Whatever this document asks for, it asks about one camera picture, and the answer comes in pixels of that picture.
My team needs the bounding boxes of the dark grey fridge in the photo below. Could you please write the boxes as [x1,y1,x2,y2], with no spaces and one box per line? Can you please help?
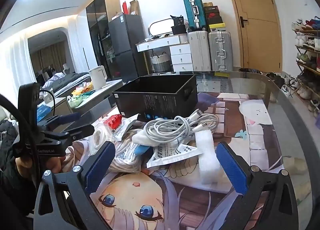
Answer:
[108,14,148,82]

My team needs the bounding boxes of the blue packet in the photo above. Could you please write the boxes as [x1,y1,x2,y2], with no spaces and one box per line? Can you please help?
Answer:
[37,105,54,123]

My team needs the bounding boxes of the white sheer curtain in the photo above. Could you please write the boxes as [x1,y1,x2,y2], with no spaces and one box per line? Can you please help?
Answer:
[0,32,32,110]

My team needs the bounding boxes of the white dressing table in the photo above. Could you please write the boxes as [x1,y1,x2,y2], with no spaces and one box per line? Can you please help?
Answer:
[136,34,194,73]

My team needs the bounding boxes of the black cable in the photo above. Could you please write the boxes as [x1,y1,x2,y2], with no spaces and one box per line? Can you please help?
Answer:
[0,94,33,145]

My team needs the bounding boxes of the woven laundry basket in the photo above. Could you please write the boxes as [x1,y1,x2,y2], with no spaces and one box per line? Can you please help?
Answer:
[150,52,171,72]

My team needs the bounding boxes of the red and white packet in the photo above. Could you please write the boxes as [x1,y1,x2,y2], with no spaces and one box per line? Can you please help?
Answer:
[104,114,123,129]

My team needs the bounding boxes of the white medicine packet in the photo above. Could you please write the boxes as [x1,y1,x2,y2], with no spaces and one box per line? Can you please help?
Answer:
[146,142,204,169]

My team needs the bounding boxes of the white suitcase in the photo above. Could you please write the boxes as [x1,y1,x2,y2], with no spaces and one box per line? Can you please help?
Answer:
[187,31,212,72]

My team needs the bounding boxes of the white foam block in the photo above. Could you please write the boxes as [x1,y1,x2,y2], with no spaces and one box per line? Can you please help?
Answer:
[195,130,222,185]

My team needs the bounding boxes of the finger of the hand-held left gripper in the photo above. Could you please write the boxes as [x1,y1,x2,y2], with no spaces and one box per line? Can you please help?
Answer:
[37,112,81,133]
[41,124,95,145]

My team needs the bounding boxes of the pile of colourful snack packets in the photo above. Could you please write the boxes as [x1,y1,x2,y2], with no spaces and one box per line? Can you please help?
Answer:
[71,82,97,108]

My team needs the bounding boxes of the black glass cabinet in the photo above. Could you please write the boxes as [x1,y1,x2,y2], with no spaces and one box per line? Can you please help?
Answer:
[86,0,122,80]

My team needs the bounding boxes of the white rope coil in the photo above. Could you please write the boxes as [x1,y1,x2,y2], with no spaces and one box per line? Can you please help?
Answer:
[107,130,153,174]

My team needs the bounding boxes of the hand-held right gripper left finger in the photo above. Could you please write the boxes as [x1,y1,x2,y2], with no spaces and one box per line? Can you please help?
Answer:
[34,141,117,230]

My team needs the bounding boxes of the black bag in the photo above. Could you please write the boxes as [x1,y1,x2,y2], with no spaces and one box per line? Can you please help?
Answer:
[170,15,187,35]

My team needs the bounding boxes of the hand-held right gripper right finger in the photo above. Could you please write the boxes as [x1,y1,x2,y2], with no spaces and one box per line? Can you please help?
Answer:
[216,142,299,230]

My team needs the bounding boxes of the white electric kettle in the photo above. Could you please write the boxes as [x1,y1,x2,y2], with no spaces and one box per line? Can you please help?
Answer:
[89,65,108,88]

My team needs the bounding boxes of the clear bag with white cable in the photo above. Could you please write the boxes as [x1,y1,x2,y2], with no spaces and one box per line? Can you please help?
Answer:
[88,122,115,155]

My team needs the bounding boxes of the wooden door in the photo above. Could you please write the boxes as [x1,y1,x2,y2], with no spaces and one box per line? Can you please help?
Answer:
[224,0,283,73]

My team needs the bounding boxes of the teal suitcase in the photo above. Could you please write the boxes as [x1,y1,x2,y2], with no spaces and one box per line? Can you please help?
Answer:
[183,0,207,30]

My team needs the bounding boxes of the bed with dark bedding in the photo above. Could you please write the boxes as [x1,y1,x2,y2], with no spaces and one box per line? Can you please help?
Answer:
[37,70,92,95]

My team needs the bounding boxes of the clear printed plastic pouch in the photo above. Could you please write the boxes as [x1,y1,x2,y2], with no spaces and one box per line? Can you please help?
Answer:
[111,114,139,142]

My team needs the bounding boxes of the oval mirror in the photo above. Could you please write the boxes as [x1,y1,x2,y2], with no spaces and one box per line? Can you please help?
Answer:
[148,19,175,38]

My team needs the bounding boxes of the stack of shoe boxes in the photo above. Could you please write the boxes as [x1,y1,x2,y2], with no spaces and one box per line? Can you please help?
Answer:
[203,2,225,32]

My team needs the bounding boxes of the silver suitcase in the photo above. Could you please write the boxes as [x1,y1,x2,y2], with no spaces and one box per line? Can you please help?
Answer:
[208,31,233,72]

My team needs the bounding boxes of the wooden shoe rack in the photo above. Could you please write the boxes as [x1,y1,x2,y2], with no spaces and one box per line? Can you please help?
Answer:
[291,16,320,118]

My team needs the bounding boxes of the rows of shoes on rack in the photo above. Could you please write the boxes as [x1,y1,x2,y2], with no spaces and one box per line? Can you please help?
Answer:
[292,16,320,113]

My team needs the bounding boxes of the group of shoes on floor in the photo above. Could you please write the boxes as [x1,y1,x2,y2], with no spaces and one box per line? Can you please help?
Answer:
[265,71,298,98]

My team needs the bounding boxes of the printed cartoon table mat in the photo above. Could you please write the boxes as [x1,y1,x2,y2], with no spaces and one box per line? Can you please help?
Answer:
[62,91,290,230]

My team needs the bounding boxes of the white charging cable bundle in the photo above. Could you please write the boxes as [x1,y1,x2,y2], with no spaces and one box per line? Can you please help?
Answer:
[144,109,220,145]

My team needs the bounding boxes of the black cardboard box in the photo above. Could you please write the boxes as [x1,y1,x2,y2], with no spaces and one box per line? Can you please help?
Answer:
[112,74,198,123]

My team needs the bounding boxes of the white side table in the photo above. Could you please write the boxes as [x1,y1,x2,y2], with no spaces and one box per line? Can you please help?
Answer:
[54,79,124,118]

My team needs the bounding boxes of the person's left hand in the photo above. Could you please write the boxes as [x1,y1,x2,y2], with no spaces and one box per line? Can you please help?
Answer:
[15,154,68,178]

